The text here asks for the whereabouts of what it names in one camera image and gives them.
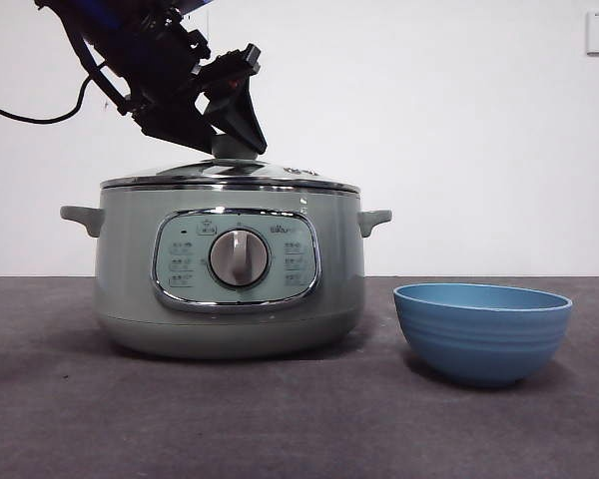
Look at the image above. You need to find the pale green electric steamer pot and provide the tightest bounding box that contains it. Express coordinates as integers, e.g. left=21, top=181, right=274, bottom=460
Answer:
left=59, top=189, right=393, bottom=360

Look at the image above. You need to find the glass lid with green knob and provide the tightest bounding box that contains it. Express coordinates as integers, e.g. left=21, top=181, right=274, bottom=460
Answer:
left=99, top=134, right=361, bottom=194

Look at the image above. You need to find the blue ribbed bowl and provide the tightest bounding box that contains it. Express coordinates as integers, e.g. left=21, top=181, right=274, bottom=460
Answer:
left=392, top=282, right=574, bottom=389

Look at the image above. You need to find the black cable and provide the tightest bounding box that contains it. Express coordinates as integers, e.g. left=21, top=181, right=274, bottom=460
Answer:
left=0, top=74, right=94, bottom=124

